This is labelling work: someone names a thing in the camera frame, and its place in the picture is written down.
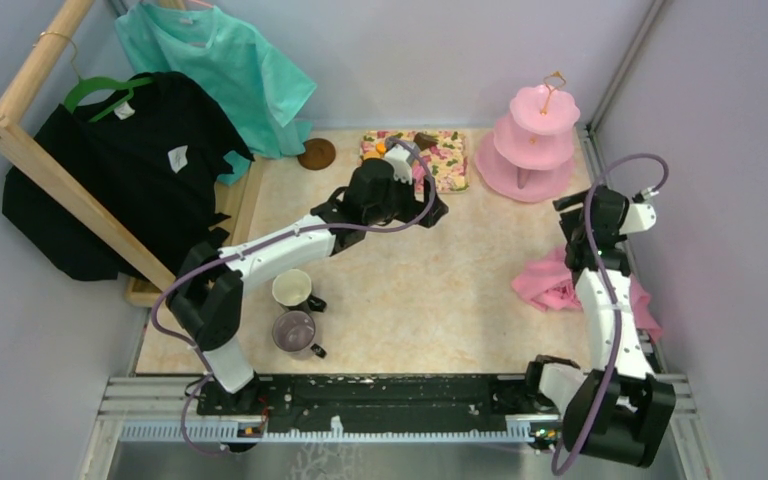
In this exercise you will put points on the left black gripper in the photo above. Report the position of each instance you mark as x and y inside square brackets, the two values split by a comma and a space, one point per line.
[416, 207]

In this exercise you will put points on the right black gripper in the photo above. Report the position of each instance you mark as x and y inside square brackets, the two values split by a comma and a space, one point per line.
[566, 222]

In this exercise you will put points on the pink cloth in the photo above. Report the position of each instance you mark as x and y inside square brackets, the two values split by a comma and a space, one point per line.
[546, 284]

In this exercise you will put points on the floral serving tray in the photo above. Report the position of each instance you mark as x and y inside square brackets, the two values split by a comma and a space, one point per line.
[448, 160]

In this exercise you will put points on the chocolate cake slice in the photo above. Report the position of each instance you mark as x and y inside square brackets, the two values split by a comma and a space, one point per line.
[424, 141]

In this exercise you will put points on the brown round coaster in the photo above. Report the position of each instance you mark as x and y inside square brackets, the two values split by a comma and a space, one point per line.
[319, 154]

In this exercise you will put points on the pink three-tier cake stand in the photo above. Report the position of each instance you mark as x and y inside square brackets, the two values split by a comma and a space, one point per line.
[528, 156]

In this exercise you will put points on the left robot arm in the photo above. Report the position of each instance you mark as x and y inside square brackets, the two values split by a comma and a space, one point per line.
[206, 298]

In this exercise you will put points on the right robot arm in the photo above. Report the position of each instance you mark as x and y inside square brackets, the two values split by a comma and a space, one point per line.
[618, 411]

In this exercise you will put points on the orange pastry piece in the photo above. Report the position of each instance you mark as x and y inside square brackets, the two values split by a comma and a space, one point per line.
[381, 149]

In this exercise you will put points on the orange round cookie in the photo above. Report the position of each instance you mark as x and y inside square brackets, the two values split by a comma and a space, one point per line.
[373, 154]

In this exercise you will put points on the white mug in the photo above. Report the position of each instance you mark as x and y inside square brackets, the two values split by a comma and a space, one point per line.
[293, 291]

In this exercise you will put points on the purple mug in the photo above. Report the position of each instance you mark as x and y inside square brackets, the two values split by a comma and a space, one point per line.
[296, 334]

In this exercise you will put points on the teal t-shirt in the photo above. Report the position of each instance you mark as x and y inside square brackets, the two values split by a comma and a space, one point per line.
[259, 88]

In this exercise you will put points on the black t-shirt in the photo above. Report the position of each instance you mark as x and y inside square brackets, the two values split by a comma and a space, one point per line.
[153, 167]

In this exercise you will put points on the wooden clothes rack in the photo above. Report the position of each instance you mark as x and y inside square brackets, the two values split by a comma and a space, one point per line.
[22, 150]

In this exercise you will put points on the green clothes hanger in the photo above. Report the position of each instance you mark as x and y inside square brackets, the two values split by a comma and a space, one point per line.
[88, 86]

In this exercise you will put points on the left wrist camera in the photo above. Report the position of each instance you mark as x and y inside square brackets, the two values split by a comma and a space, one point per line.
[406, 169]

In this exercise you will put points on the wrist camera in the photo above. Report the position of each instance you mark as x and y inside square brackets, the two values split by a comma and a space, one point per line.
[640, 215]
[406, 169]

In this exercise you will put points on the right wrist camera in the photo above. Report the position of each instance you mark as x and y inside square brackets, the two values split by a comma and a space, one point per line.
[640, 215]

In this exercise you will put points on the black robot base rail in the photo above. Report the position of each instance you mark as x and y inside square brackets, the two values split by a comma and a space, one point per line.
[379, 404]

